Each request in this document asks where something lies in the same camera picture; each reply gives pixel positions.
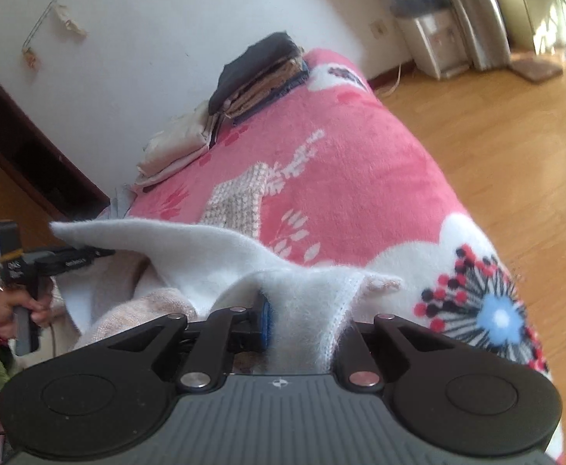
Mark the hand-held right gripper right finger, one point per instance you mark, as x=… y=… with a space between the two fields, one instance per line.
x=360 y=348

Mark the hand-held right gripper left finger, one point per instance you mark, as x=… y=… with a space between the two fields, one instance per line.
x=266 y=319

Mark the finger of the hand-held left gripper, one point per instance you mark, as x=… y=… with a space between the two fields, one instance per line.
x=69 y=261

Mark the beige houndstooth fleece-lined cardigan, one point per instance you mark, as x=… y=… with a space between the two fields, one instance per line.
x=244 y=261

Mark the person's left hand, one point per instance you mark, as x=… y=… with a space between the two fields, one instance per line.
x=2 y=312

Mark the dark brown wooden cabinet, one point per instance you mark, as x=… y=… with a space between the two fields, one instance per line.
x=21 y=155

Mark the cream folded garment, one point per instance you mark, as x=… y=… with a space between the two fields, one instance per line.
x=176 y=145

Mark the pink floral blanket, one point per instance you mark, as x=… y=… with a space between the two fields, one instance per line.
x=360 y=179

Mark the beige folded garment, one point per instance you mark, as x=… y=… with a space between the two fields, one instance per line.
x=268 y=85

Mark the black folded garment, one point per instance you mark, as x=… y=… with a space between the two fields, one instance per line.
x=258 y=63

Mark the white water dispenser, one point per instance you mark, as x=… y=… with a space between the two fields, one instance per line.
x=433 y=43

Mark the brown door mat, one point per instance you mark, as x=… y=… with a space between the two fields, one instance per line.
x=537 y=69

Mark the grey curtain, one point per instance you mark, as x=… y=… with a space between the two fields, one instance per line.
x=476 y=9

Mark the pale yellow cabinet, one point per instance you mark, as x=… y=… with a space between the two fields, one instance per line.
x=510 y=5

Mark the torn wall sticker hook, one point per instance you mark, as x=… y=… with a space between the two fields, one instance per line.
x=72 y=25

